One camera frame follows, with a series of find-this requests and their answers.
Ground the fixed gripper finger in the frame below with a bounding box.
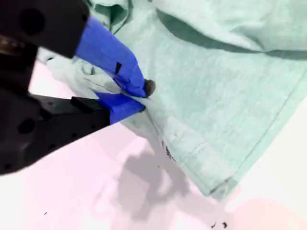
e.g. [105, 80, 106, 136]
[28, 92, 146, 159]

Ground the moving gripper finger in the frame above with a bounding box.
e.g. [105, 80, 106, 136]
[0, 0, 156, 98]

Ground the pale green T-shirt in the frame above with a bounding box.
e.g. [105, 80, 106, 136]
[38, 0, 307, 201]

